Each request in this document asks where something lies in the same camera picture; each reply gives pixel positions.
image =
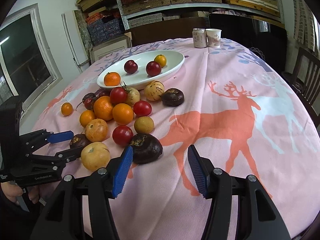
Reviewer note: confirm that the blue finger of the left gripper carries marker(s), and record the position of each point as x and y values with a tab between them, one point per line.
52	137

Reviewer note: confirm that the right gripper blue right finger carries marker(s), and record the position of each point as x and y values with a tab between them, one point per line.
214	184

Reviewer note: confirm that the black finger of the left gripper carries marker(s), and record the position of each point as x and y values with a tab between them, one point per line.
60	159

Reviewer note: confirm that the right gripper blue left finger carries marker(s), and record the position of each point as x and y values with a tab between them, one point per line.
105	184

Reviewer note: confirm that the orange mandarin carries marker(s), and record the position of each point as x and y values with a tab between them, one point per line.
123	114

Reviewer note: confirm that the large orange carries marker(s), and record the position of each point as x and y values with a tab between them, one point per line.
103	108

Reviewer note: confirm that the yellow spotted passion fruit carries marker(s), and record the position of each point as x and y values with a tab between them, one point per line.
154	90

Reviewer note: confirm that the person's left hand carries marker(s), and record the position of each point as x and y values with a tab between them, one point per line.
10	192

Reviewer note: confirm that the pale yellow round fruit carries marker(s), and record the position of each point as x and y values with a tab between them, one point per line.
95	155

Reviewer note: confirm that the small kumquat orange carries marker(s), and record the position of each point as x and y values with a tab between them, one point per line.
66	109

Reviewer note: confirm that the red cherry tomato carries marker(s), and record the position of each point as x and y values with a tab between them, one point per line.
122	135

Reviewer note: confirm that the dark mangosteen near gripper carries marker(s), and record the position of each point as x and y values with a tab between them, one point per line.
146	148

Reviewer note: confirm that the pink deer tablecloth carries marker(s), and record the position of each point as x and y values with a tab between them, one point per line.
238	113

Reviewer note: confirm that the small tangerine in plate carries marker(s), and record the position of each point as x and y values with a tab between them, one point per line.
112	79

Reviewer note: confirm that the cardboard box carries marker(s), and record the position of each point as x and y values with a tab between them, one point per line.
121	42

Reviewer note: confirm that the white oval plate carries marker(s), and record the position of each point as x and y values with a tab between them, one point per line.
140	78

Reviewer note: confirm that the dark red plum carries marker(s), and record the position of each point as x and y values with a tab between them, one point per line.
153	68
130	67

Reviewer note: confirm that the dark red plum right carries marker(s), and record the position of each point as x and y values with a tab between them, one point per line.
153	68

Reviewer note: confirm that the small yellow orange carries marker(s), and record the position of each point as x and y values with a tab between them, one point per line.
161	60

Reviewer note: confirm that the dark wooden chair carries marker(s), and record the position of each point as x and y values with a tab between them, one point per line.
304	80

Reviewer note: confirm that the pink drink can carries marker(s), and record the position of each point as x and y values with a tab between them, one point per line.
199	38

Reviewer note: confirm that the white paper cup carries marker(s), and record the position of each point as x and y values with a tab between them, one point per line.
213	37

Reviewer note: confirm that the window with white frame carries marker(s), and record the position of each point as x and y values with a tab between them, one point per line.
26	60

